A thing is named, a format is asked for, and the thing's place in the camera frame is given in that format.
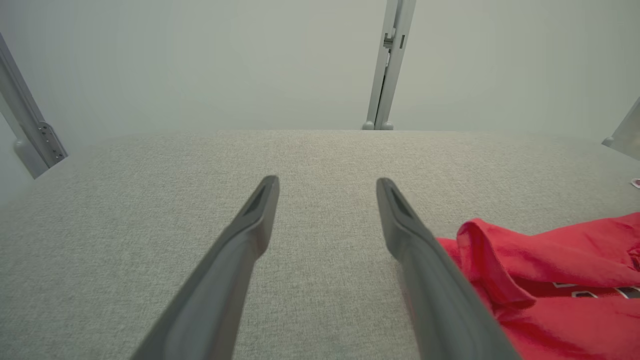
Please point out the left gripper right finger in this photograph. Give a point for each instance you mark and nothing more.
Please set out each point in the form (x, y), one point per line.
(440, 300)

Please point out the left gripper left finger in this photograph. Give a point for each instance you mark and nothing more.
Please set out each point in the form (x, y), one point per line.
(220, 290)

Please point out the red shorts white stripe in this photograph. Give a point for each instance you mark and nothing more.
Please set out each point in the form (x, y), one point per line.
(636, 183)

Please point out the red white basketball jersey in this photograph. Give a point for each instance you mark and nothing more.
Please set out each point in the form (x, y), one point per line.
(560, 260)

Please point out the grey partition post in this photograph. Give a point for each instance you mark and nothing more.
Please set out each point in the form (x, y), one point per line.
(627, 135)
(395, 65)
(25, 120)

